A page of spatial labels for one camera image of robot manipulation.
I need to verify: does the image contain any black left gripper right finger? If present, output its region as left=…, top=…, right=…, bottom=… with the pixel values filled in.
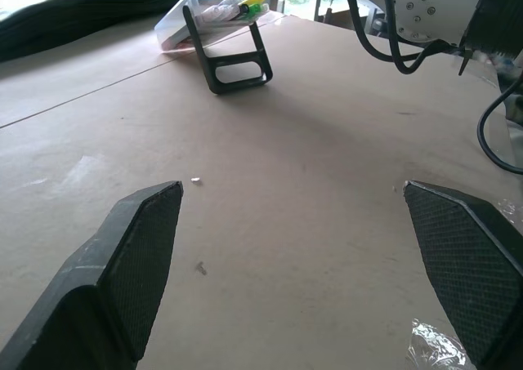
left=402, top=180, right=523, bottom=370

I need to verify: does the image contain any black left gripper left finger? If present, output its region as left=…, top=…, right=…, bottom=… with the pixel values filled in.
left=0, top=180, right=184, bottom=370

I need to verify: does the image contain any clear plastic pen box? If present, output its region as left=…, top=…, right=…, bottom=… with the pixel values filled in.
left=154, top=0, right=271, bottom=55

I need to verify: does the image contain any crumpled clear plastic wrap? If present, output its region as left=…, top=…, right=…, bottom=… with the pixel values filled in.
left=406, top=318, right=469, bottom=370

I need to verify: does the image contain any black metal stand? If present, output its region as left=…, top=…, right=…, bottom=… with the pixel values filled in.
left=182, top=4, right=275, bottom=96

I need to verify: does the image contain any black bag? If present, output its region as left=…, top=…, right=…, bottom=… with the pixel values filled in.
left=0, top=0, right=194, bottom=64

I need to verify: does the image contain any green capped marker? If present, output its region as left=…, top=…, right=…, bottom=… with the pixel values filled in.
left=239, top=2, right=263, bottom=19

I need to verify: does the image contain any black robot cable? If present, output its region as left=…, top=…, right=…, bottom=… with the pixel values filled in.
left=476, top=74, right=523, bottom=176
left=342, top=0, right=447, bottom=76

